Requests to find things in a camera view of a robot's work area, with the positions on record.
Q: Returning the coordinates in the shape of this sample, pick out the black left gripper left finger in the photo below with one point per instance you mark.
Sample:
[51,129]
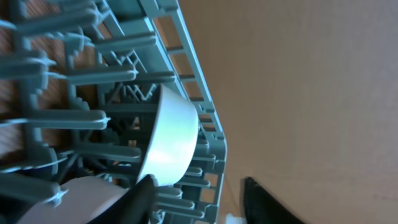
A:
[136,206]

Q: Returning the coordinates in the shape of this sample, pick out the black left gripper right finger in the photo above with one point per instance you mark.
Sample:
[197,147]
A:
[260,207]

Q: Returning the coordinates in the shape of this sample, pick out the pink bowl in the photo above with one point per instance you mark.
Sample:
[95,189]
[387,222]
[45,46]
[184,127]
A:
[87,197]

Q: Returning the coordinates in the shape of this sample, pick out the grey bowl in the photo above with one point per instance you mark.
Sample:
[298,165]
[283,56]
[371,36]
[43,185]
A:
[173,139]

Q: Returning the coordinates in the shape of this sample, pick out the grey plastic dish rack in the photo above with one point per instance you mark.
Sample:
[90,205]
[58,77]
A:
[80,86]

